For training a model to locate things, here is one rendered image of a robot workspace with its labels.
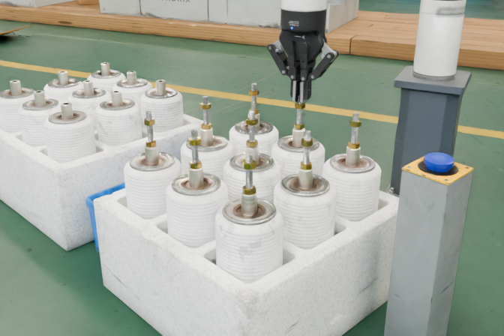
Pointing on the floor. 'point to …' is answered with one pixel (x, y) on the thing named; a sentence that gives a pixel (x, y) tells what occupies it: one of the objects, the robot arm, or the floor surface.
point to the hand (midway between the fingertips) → (301, 90)
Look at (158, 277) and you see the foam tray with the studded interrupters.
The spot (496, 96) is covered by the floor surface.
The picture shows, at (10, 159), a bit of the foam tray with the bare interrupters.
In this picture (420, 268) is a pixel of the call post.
